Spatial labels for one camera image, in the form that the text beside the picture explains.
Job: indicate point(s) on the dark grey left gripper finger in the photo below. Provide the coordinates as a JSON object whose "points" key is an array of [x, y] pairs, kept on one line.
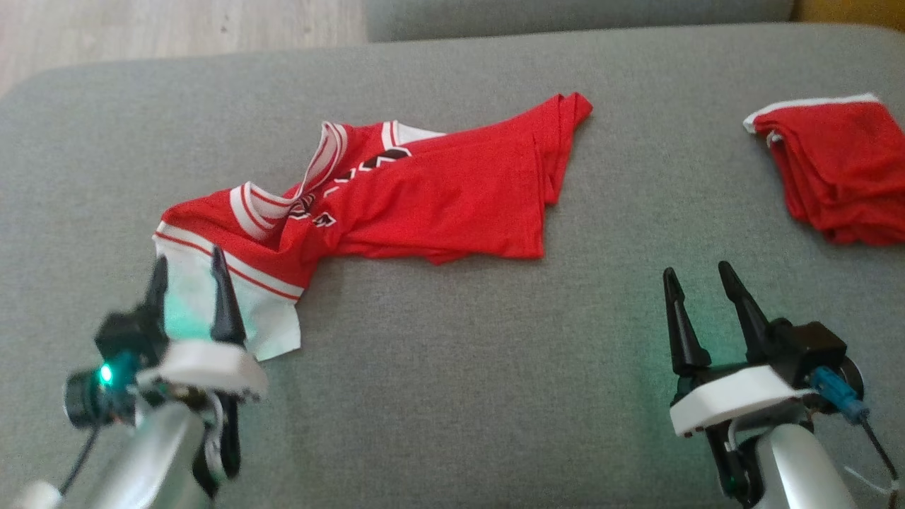
{"points": [[226, 311], [157, 297]]}

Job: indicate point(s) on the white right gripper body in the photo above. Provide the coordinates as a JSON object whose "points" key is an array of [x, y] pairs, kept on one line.
{"points": [[735, 396]]}

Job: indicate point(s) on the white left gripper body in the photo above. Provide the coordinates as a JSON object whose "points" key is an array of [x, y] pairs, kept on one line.
{"points": [[205, 367]]}

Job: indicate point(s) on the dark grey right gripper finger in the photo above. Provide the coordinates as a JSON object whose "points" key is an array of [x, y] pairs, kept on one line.
{"points": [[749, 318], [684, 332]]}

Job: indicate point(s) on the red and white jersey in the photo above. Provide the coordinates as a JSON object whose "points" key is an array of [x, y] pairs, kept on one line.
{"points": [[438, 198]]}

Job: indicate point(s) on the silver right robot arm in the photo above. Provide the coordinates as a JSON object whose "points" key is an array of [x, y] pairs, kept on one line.
{"points": [[792, 466]]}

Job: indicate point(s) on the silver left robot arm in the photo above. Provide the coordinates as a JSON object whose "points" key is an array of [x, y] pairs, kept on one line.
{"points": [[155, 459]]}

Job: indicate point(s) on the folded red garment white trim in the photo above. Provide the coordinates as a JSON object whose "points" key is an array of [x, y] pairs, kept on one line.
{"points": [[841, 170]]}

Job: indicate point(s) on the large grey sofa seat cushion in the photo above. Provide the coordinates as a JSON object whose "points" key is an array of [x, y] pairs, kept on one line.
{"points": [[459, 353]]}

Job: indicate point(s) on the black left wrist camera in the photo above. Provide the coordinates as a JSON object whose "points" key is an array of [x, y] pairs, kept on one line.
{"points": [[120, 339]]}

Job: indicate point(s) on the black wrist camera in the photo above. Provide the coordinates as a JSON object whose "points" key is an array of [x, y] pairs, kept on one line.
{"points": [[813, 346], [120, 339]]}

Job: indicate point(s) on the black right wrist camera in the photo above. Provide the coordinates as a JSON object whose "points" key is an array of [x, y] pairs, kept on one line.
{"points": [[813, 346]]}

